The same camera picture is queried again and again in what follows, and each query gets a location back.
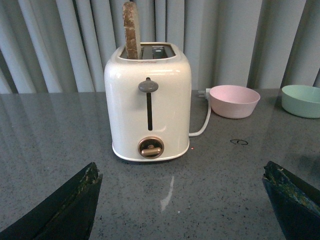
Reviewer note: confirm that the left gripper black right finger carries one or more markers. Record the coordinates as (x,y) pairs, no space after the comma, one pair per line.
(296,204)

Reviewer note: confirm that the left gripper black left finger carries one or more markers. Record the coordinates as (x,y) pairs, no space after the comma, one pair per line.
(67,214)

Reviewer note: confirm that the green bowl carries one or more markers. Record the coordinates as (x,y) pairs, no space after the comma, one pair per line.
(301,100)

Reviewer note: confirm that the pink bowl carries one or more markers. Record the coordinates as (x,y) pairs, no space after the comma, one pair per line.
(233,101)

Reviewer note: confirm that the cream white toaster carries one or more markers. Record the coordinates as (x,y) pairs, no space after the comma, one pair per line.
(149,102)

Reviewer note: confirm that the white pleated curtain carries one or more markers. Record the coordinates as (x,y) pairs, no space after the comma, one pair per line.
(55,46)

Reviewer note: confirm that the brown toast slice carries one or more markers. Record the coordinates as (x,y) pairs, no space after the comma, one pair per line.
(132,30)

